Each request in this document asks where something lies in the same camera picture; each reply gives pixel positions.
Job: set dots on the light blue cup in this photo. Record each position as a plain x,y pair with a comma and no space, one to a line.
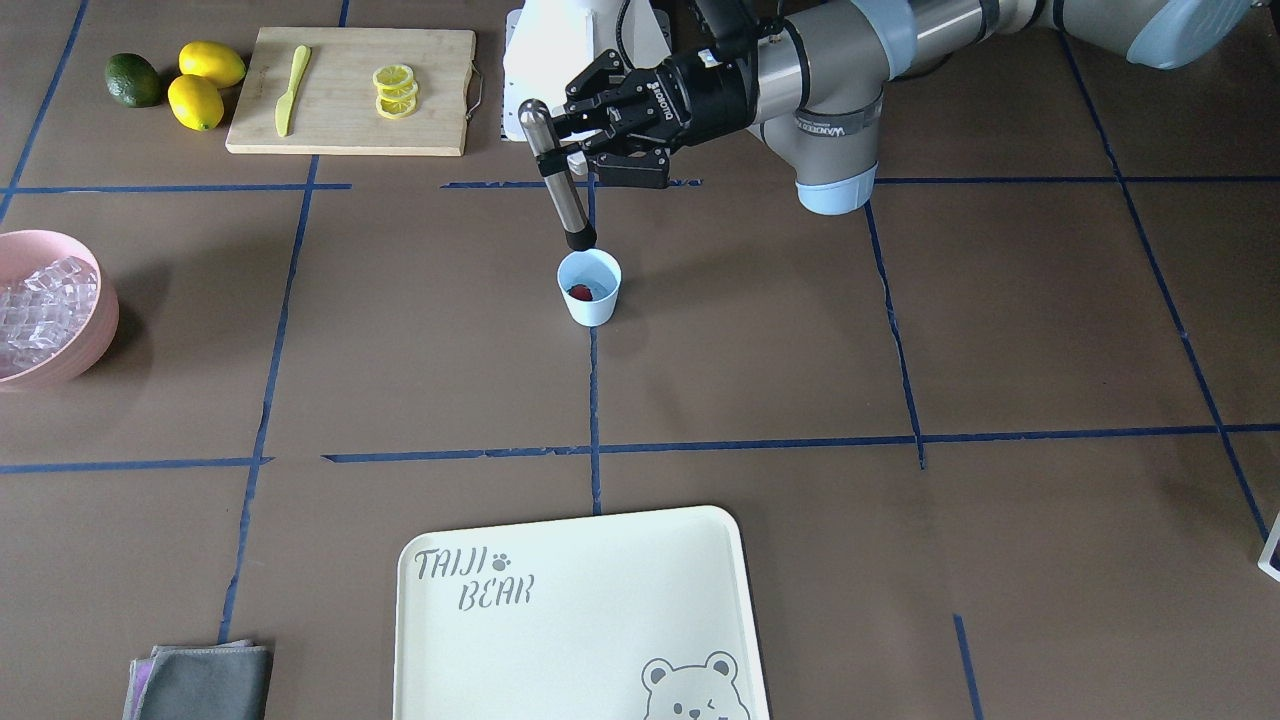
590,283

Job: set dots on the bamboo cutting board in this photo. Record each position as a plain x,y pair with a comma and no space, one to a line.
334,112

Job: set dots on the steel muddler with black tip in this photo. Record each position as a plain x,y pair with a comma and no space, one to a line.
552,160

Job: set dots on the green avocado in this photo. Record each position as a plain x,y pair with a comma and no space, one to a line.
132,81

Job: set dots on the grey folded cloth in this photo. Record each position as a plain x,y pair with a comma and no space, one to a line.
224,681

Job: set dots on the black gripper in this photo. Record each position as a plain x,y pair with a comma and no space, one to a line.
712,98

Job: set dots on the cream bear tray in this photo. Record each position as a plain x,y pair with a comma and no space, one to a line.
639,615

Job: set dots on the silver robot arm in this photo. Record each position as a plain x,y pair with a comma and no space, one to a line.
810,85

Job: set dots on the pink bowl of ice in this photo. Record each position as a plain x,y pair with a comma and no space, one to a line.
60,310

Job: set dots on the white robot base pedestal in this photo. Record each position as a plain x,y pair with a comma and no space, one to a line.
549,42

